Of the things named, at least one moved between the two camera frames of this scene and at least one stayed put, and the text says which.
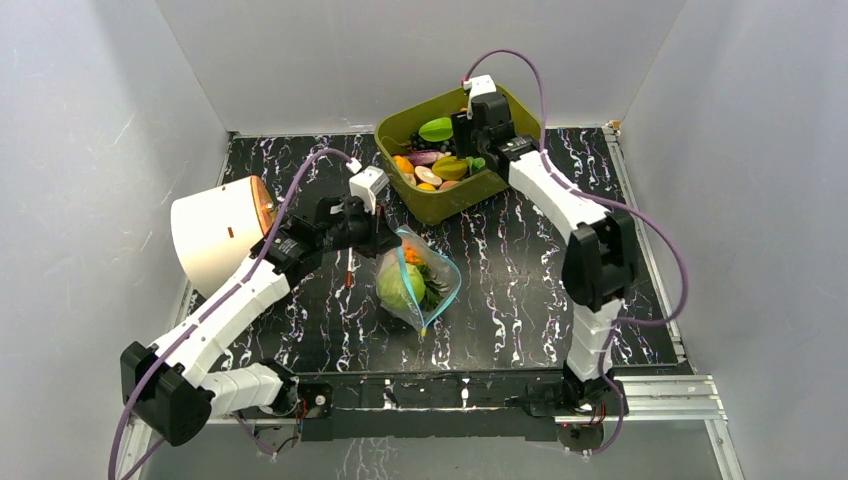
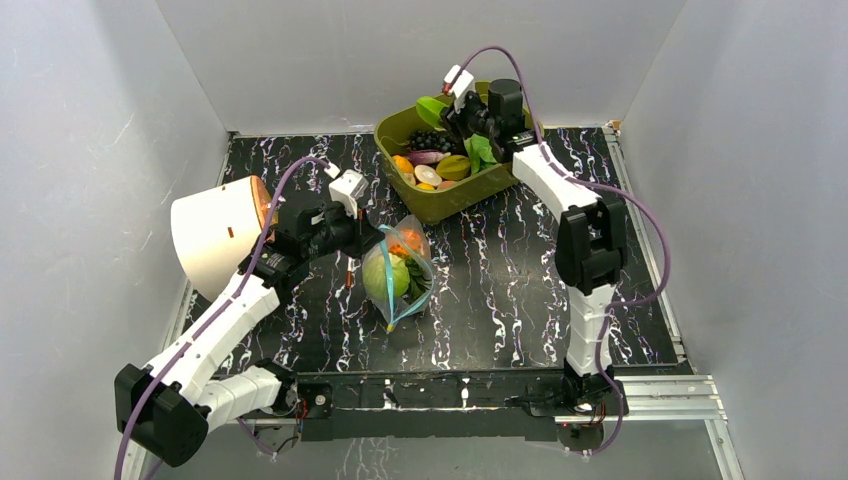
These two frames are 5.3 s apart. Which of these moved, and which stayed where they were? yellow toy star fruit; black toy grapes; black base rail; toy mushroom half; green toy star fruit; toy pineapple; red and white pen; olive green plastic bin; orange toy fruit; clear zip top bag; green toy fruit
Moved: green toy fruit; green toy star fruit; clear zip top bag; toy pineapple
Stayed: olive green plastic bin; red and white pen; toy mushroom half; yellow toy star fruit; black toy grapes; orange toy fruit; black base rail
